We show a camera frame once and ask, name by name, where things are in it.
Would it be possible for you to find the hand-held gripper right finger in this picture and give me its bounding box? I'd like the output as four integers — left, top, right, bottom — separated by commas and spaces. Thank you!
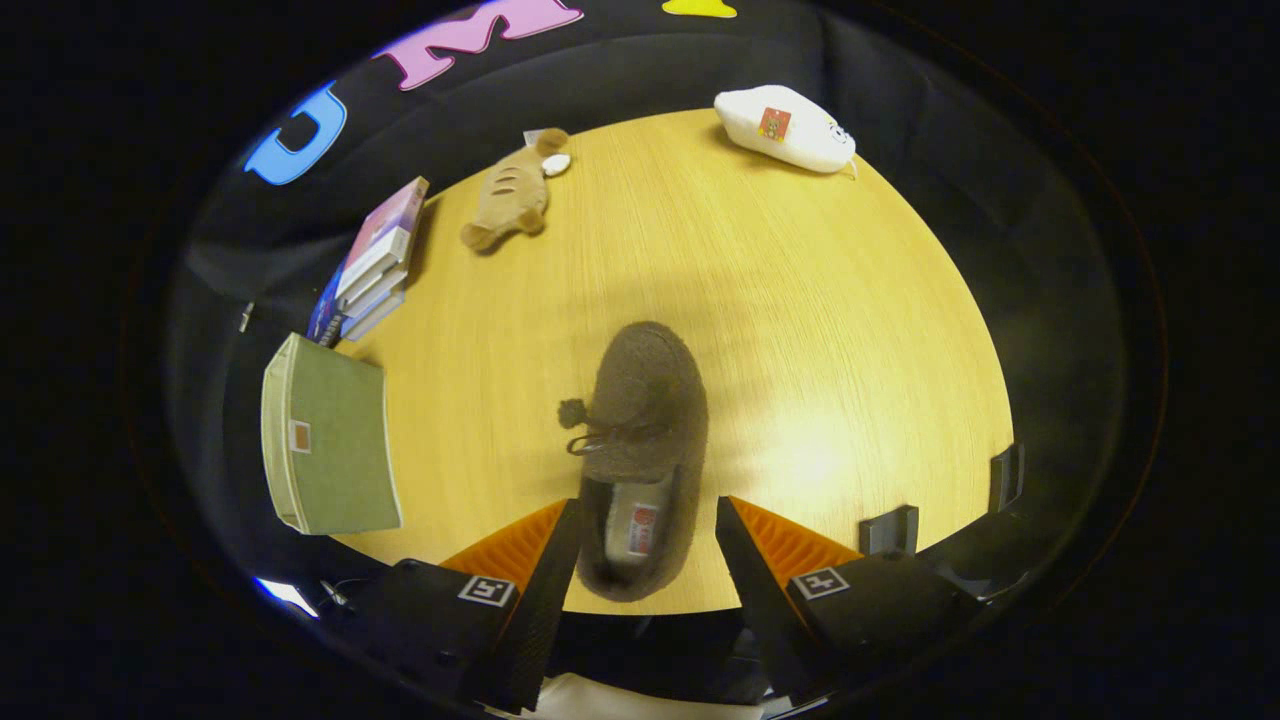
714, 494, 989, 706

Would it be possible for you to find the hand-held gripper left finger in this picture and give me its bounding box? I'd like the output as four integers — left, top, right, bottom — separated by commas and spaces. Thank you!
318, 497, 585, 715

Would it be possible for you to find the brown fuzzy shoe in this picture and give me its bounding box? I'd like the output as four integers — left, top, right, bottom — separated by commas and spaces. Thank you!
557, 320, 710, 604

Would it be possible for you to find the green fabric storage box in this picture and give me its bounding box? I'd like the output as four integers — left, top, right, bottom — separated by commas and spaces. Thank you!
260, 332, 404, 537

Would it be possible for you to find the white cloth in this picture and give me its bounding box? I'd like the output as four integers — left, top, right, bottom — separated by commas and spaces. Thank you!
480, 672, 791, 720

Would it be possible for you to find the white paperback book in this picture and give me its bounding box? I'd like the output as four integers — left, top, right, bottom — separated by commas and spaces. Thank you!
338, 265, 409, 323

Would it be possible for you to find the tan striped plush toy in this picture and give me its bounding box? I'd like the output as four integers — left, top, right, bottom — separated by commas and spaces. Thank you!
459, 127, 572, 254

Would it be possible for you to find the pink cover book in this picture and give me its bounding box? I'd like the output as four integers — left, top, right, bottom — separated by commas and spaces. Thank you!
335, 176, 431, 301

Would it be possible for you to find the white plush pillow toy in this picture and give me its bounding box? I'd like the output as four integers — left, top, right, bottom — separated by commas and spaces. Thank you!
713, 85, 859, 176

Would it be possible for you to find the black bracket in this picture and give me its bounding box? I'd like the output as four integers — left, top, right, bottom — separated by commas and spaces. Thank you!
858, 504, 921, 558
988, 442, 1026, 516

